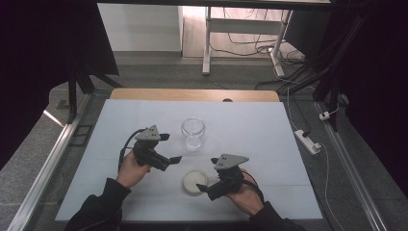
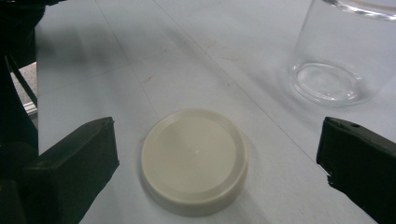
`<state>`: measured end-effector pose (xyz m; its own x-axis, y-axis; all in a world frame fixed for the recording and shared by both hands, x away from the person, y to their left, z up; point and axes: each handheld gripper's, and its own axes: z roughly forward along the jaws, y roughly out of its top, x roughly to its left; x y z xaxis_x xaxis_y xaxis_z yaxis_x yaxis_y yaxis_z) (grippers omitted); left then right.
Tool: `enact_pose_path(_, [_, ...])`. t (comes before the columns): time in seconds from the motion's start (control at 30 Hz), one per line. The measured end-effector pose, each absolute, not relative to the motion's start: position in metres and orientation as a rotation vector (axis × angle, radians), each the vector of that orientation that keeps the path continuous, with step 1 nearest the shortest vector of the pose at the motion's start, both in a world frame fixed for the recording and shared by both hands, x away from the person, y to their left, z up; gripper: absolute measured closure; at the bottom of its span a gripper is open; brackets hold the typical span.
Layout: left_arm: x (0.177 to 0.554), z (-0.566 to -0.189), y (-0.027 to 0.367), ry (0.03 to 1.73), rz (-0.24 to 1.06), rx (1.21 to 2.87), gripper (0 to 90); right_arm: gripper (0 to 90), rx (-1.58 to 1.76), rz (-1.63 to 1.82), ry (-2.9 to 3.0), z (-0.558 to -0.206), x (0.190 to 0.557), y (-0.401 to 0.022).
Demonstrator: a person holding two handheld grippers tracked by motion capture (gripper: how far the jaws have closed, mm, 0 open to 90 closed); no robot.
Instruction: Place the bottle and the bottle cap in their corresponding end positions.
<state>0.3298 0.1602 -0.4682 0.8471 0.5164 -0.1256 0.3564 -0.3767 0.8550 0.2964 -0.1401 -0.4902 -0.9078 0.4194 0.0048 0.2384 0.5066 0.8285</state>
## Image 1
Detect beige round jar lid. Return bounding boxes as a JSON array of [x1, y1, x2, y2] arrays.
[[182, 169, 209, 196]]

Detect white power strip cable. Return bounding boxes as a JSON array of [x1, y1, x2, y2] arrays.
[[319, 141, 346, 231]]

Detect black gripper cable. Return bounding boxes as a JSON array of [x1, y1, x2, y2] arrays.
[[117, 128, 147, 173], [242, 170, 266, 204]]

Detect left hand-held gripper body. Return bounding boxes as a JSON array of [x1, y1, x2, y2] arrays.
[[132, 124, 171, 172]]

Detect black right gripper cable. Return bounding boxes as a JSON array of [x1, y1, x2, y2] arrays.
[[242, 170, 266, 204]]

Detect white table cover board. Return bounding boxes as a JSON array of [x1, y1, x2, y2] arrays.
[[55, 98, 323, 223]]

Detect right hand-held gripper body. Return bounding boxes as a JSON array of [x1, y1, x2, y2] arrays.
[[206, 153, 250, 202]]

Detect clear glass jar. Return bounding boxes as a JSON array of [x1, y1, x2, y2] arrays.
[[180, 116, 207, 152]]

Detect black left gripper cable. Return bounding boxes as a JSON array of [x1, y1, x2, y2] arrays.
[[117, 128, 147, 173]]

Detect person's right hand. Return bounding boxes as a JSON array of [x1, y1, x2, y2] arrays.
[[225, 168, 265, 217]]

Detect black curtain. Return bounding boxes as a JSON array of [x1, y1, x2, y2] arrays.
[[0, 0, 119, 174], [320, 0, 408, 193]]

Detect black metal stand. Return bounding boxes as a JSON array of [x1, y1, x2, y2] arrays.
[[66, 64, 124, 124], [277, 13, 370, 133]]

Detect wooden table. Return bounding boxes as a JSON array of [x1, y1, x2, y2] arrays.
[[109, 88, 281, 103]]

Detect black floor cables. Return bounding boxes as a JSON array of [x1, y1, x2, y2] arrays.
[[210, 8, 307, 66]]

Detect aluminium rail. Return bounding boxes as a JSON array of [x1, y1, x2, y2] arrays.
[[6, 92, 94, 231], [314, 100, 390, 231]]

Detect thin white cable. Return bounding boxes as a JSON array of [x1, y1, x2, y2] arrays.
[[286, 87, 301, 133]]

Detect white power strip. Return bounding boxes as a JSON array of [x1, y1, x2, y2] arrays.
[[293, 129, 322, 156]]

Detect person's left hand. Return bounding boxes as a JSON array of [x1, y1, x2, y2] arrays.
[[115, 149, 152, 189]]

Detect white desk frame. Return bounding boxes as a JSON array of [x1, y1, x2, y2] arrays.
[[201, 6, 293, 78]]

